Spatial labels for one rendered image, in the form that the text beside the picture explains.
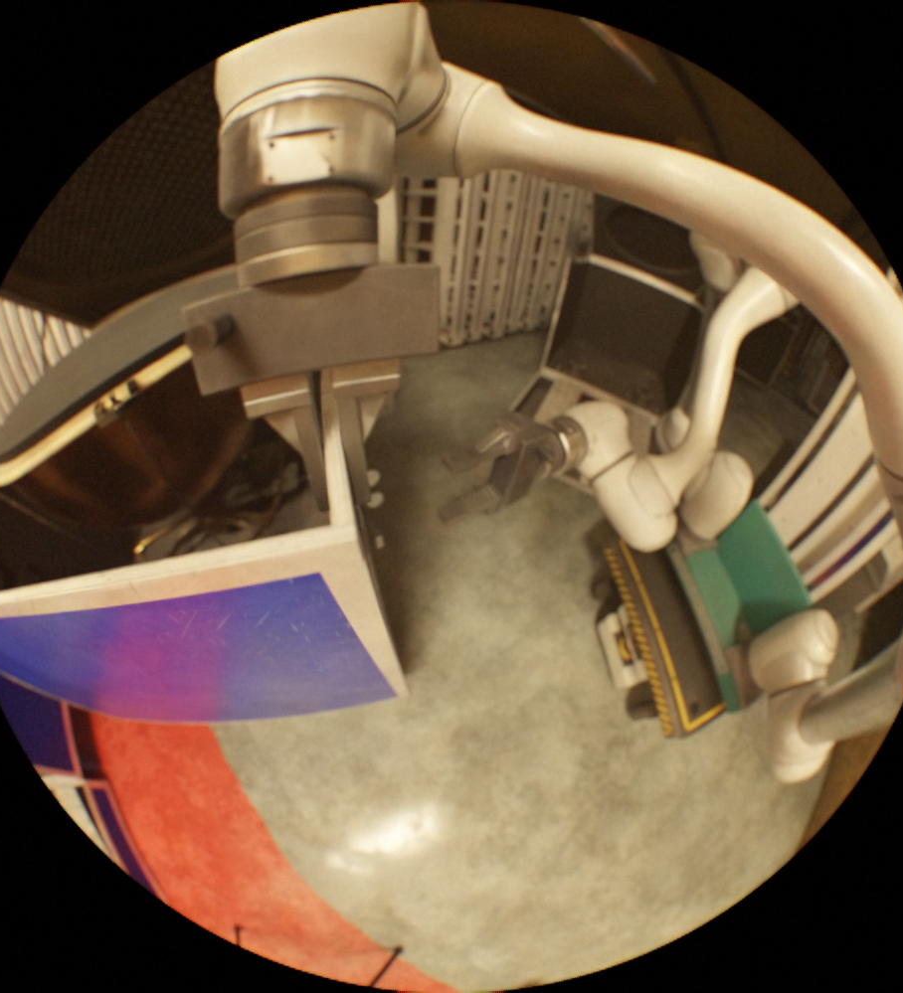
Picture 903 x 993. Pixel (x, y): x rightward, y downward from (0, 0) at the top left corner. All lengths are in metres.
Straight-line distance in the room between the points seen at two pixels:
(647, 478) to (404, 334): 0.45
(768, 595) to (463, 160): 1.07
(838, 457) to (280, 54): 1.08
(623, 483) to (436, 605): 0.82
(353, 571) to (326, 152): 0.20
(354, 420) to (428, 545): 1.11
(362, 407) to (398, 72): 0.20
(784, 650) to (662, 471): 0.54
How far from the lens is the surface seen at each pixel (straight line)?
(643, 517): 0.55
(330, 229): 0.16
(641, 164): 0.26
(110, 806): 1.71
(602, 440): 0.55
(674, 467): 0.57
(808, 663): 0.87
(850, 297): 0.24
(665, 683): 1.01
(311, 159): 0.16
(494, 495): 0.49
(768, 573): 1.04
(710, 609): 0.98
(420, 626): 1.14
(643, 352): 3.15
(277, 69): 0.18
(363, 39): 0.19
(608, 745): 1.26
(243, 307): 0.17
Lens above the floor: 1.09
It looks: 49 degrees down
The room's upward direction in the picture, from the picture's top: 7 degrees clockwise
